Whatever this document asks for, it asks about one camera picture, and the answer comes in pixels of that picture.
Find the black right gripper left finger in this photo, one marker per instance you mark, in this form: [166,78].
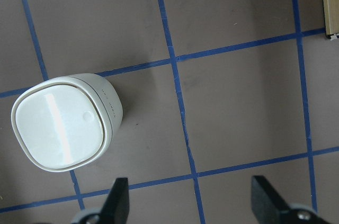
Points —
[115,209]

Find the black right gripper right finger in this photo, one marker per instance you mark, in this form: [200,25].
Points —
[268,206]

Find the white trash can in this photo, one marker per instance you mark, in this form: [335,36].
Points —
[67,122]

